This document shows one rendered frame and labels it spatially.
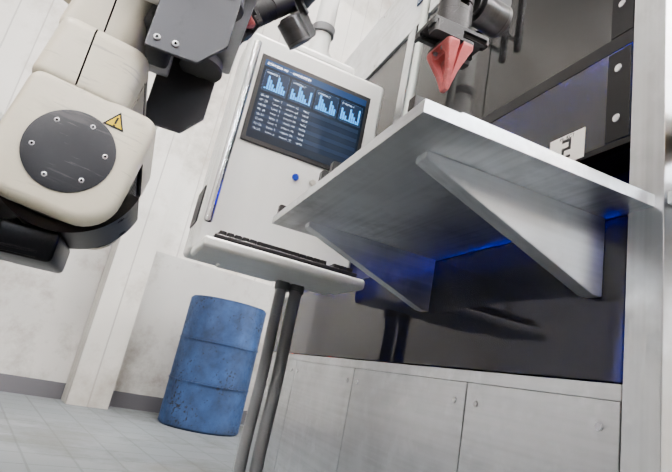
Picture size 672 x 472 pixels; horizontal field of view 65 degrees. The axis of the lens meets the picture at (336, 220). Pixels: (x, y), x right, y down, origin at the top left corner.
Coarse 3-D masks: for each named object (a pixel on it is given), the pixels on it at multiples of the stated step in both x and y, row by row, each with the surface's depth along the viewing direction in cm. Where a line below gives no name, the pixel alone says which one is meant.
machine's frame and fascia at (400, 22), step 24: (408, 0) 207; (432, 0) 183; (384, 24) 227; (408, 24) 199; (360, 48) 251; (384, 48) 217; (408, 48) 191; (600, 48) 98; (360, 72) 239; (408, 72) 185; (576, 72) 102; (528, 96) 114; (624, 144) 86
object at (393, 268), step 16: (320, 224) 120; (336, 240) 121; (352, 240) 122; (368, 240) 124; (352, 256) 121; (368, 256) 123; (384, 256) 125; (400, 256) 126; (416, 256) 128; (368, 272) 123; (384, 272) 124; (400, 272) 125; (416, 272) 127; (432, 272) 129; (400, 288) 125; (416, 288) 126; (416, 304) 125
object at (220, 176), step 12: (252, 48) 162; (252, 60) 160; (252, 72) 160; (240, 96) 157; (240, 108) 156; (240, 120) 156; (228, 132) 154; (228, 144) 152; (228, 156) 151; (216, 180) 149; (216, 192) 148; (216, 204) 147; (204, 216) 146
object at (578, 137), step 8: (584, 128) 95; (568, 136) 98; (576, 136) 96; (584, 136) 94; (552, 144) 102; (560, 144) 100; (576, 144) 96; (584, 144) 94; (560, 152) 99; (568, 152) 97; (576, 152) 95
